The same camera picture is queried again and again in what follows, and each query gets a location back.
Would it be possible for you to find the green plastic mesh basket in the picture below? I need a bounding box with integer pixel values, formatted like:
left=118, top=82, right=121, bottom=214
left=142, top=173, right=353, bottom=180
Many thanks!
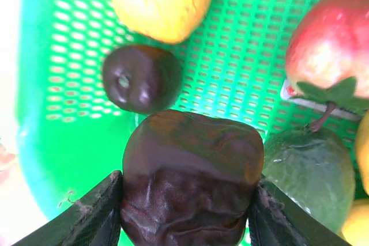
left=16, top=0, right=369, bottom=246

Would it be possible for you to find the white red sticker label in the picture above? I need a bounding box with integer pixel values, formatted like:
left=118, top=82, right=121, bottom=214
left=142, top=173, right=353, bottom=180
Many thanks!
left=280, top=78, right=363, bottom=122

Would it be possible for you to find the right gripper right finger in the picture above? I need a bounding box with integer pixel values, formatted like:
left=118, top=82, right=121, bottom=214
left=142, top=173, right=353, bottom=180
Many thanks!
left=247, top=177, right=348, bottom=246

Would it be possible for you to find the dark brown fake fruit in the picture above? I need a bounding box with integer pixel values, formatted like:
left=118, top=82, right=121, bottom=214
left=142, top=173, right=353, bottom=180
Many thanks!
left=119, top=109, right=265, bottom=246
left=102, top=43, right=185, bottom=115

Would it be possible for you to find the red yellow apple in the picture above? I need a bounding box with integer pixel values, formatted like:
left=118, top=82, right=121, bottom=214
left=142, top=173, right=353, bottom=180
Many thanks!
left=284, top=0, right=369, bottom=133

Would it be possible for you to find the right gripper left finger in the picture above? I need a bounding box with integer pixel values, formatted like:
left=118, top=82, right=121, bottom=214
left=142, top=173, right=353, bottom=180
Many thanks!
left=11, top=170, right=124, bottom=246

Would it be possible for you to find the long yellow fake mango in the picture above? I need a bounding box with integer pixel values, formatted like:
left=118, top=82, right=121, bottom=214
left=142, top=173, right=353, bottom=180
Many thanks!
left=341, top=198, right=369, bottom=246

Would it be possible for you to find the yellow-orange fake orange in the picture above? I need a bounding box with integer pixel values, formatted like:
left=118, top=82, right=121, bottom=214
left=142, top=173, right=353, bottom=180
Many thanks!
left=109, top=0, right=214, bottom=46

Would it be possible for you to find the green fake avocado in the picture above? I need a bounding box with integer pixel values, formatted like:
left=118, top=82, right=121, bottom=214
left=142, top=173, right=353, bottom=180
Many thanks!
left=261, top=127, right=357, bottom=234

